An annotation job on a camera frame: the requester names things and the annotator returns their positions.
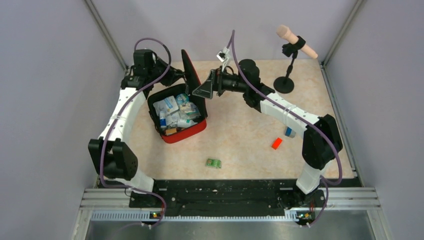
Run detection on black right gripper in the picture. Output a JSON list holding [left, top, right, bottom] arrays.
[[192, 66, 248, 100]]

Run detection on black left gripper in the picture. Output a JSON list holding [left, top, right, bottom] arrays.
[[148, 55, 185, 86]]

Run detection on small teal pad packet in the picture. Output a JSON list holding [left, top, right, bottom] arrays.
[[175, 93, 190, 106]]

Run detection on clear bag wipe sachets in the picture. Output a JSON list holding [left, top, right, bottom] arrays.
[[179, 101, 201, 120]]

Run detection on blue gauze packet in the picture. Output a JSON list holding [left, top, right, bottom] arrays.
[[153, 95, 179, 116]]

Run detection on red black medicine kit case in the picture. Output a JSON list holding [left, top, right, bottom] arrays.
[[147, 49, 208, 144]]

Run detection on white bottle green label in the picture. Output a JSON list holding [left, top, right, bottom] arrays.
[[177, 118, 197, 129]]

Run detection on white blue tube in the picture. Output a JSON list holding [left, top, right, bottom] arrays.
[[159, 111, 167, 129]]

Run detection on bandage roll packet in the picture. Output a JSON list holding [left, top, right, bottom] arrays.
[[165, 111, 180, 128]]

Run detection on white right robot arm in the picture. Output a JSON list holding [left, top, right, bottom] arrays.
[[191, 59, 343, 206]]

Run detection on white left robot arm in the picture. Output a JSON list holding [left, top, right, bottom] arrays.
[[88, 49, 183, 207]]

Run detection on green wind oil box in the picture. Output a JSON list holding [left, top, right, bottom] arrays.
[[205, 158, 222, 169]]

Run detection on black microphone stand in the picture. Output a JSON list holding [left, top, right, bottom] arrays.
[[273, 35, 306, 94]]

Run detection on orange small box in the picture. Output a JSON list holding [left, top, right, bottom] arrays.
[[271, 137, 283, 150]]

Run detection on blue grey box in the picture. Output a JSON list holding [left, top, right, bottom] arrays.
[[284, 126, 296, 138]]

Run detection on beige microphone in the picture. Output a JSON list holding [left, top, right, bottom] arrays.
[[276, 25, 318, 59]]

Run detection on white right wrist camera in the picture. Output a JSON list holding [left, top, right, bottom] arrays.
[[216, 47, 232, 71]]

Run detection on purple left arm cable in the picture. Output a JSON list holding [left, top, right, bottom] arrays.
[[99, 37, 173, 228]]

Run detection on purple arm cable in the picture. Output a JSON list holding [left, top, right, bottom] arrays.
[[99, 37, 173, 228], [226, 29, 344, 228]]

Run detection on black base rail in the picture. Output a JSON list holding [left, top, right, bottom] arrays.
[[94, 179, 360, 220]]

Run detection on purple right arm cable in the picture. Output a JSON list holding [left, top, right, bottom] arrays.
[[226, 29, 344, 228]]

